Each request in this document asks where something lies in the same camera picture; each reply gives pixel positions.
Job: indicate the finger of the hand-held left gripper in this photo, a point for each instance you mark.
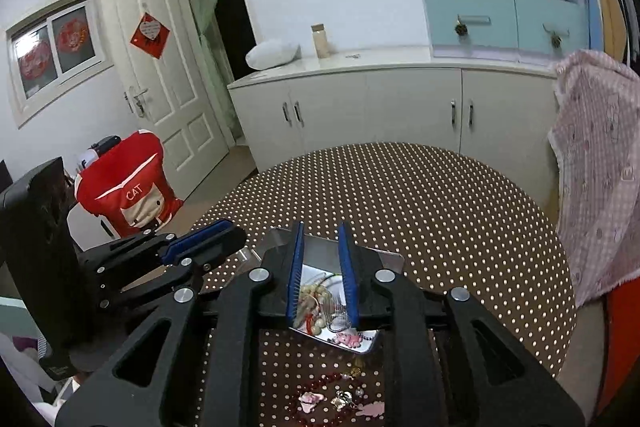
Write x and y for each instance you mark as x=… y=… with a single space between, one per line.
x=220 y=252
x=200 y=237

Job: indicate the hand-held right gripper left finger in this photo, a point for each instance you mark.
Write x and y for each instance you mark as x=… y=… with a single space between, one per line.
x=295 y=277

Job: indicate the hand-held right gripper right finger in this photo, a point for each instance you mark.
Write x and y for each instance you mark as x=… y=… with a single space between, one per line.
x=348 y=277

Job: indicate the silver metal tin box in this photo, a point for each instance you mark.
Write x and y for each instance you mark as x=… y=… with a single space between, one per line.
x=320 y=252

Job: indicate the red chair cover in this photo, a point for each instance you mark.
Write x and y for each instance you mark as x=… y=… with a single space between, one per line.
x=130 y=177

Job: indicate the small gold charm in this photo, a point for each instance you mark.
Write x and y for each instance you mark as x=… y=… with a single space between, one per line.
x=356 y=371

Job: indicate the silver charm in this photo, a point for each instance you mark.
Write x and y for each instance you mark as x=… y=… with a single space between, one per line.
x=345 y=399

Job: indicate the small black object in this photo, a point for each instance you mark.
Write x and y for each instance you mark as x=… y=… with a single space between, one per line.
x=107 y=143

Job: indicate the white panel door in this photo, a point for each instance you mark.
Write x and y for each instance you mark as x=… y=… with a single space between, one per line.
x=160 y=107

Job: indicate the white sideboard cabinet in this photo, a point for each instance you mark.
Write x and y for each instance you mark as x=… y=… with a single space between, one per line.
x=375 y=107

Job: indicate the red paper window decoration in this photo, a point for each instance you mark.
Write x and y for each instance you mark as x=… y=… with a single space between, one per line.
x=31 y=64
x=72 y=34

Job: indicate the white plastic bag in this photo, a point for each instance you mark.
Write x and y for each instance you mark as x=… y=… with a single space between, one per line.
x=272 y=54

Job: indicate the red diamond door decoration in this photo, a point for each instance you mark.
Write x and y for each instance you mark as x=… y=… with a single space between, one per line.
x=150 y=35

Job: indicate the small metal object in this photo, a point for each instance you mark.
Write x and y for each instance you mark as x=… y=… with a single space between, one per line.
x=352 y=55

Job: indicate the glass jar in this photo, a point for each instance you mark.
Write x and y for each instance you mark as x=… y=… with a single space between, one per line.
x=320 y=42

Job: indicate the green curtain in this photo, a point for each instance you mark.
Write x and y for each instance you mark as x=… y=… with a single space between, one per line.
x=210 y=7

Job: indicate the white framed window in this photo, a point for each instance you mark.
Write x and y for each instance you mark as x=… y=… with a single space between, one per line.
x=60 y=7

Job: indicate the pink printed cloth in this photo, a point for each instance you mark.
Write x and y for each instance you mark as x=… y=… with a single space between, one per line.
x=595 y=177

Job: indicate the pinecone drawer knob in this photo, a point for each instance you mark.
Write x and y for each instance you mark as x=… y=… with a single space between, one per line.
x=460 y=28
x=555 y=41

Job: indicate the red cloth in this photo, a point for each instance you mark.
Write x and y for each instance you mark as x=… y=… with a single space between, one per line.
x=620 y=347

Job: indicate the teal drawer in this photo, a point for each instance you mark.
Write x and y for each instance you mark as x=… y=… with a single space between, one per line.
x=565 y=12
x=480 y=7

